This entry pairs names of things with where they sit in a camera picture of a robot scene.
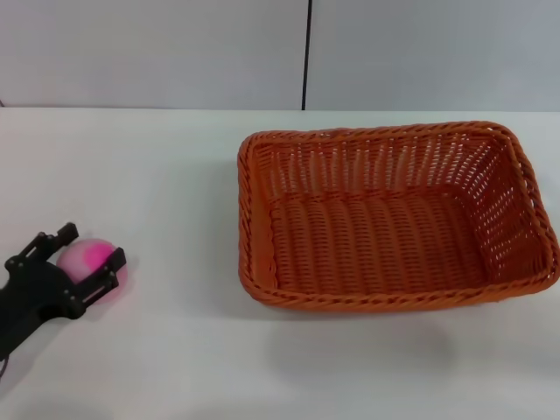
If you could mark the pink ball with magenta patch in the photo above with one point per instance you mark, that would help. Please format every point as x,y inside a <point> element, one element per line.
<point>79,261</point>

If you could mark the black vertical wall strip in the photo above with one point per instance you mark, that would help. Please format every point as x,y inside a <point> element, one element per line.
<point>306,52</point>

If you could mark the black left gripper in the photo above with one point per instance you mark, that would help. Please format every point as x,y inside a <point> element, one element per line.
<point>39,289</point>

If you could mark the orange woven wicker basket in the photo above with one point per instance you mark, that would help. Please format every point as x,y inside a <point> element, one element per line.
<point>376,245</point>

